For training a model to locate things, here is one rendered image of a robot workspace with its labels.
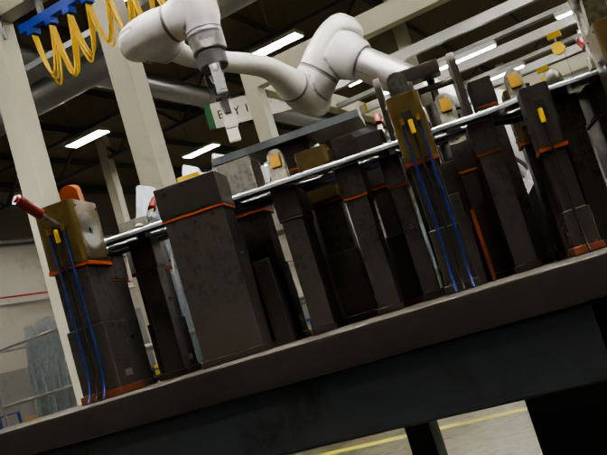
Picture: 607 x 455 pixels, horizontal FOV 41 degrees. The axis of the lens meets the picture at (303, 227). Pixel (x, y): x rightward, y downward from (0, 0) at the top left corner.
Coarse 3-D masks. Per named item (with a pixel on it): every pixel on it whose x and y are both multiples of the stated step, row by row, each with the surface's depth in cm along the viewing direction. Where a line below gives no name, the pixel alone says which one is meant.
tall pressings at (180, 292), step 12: (216, 156) 633; (192, 168) 659; (264, 168) 637; (144, 192) 668; (144, 204) 664; (156, 216) 649; (168, 240) 657; (168, 252) 652; (180, 288) 624; (180, 300) 623; (192, 324) 629; (192, 336) 626
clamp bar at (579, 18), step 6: (570, 0) 170; (576, 0) 168; (570, 6) 171; (576, 6) 170; (576, 12) 169; (582, 12) 170; (576, 18) 169; (582, 18) 170; (582, 24) 168; (582, 30) 168; (582, 36) 170; (588, 48) 167
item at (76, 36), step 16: (64, 0) 521; (80, 0) 514; (112, 0) 509; (128, 0) 499; (160, 0) 490; (48, 16) 526; (96, 16) 515; (112, 16) 509; (128, 16) 498; (32, 32) 533; (80, 32) 522; (112, 32) 507; (80, 48) 516; (48, 64) 534
